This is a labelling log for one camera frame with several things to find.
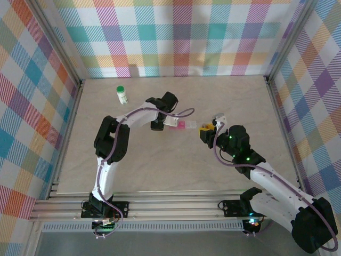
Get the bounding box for pink and clear pill organizer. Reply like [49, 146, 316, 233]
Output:
[168, 120, 198, 131]

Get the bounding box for white bottle with green cap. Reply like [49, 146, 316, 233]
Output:
[116, 85, 129, 106]

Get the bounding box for right control circuit board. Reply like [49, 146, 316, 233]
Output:
[244, 217, 262, 233]

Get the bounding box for control circuit board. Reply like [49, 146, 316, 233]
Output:
[91, 218, 118, 231]
[244, 217, 262, 233]

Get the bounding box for left control circuit board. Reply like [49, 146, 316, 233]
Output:
[91, 218, 118, 231]

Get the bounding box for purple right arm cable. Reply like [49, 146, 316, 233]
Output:
[212, 121, 338, 252]

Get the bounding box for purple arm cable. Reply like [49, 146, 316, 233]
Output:
[92, 107, 195, 239]
[212, 121, 338, 252]

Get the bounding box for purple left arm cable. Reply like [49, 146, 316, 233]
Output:
[92, 107, 195, 239]

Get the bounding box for aluminium side rail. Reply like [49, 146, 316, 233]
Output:
[23, 79, 86, 256]
[263, 76, 307, 191]

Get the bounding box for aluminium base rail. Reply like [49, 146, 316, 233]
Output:
[28, 189, 325, 222]

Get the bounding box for grey slotted cable duct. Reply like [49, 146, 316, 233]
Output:
[42, 222, 245, 233]

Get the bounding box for aluminium frame post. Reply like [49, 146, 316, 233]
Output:
[263, 0, 319, 82]
[31, 0, 85, 86]

